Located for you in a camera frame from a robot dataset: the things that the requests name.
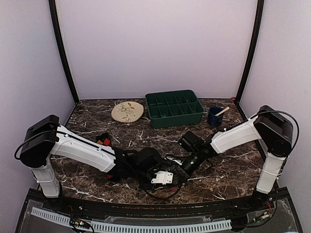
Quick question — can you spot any left black frame post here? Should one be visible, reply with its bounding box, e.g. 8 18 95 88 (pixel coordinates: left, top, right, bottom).
48 0 80 105

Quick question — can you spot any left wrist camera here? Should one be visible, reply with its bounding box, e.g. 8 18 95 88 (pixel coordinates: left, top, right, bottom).
151 171 173 185

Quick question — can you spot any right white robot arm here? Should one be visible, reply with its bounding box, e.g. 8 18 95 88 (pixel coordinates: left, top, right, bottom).
172 105 299 211

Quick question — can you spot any black frame post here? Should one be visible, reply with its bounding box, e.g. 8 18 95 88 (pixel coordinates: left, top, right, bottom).
48 0 80 105
235 0 265 105

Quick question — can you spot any black front rail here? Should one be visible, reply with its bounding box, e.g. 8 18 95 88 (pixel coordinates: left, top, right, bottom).
61 196 276 220

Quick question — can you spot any green compartment tray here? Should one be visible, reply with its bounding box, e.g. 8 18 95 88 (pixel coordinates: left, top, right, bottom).
145 90 205 129

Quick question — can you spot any right black frame post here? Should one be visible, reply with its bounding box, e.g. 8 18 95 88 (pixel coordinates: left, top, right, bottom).
235 0 265 105

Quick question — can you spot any small circuit board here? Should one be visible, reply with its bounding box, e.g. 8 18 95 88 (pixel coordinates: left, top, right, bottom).
69 218 90 230

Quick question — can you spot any wooden stick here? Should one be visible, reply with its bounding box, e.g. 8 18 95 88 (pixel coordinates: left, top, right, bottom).
215 107 230 117

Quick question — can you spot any white slotted cable duct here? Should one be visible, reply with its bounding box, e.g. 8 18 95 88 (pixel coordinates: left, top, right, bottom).
31 207 232 233

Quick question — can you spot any dark blue mug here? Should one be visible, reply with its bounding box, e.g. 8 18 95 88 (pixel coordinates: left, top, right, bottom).
207 106 224 127

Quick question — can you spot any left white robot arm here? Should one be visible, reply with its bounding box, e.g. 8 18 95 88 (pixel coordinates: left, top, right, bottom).
14 115 173 212

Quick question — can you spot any black orange argyle sock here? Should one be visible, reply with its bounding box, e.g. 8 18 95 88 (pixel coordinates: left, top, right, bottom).
96 133 112 147

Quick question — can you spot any beige floral plate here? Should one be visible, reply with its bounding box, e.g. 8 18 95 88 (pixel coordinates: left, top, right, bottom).
111 101 144 123

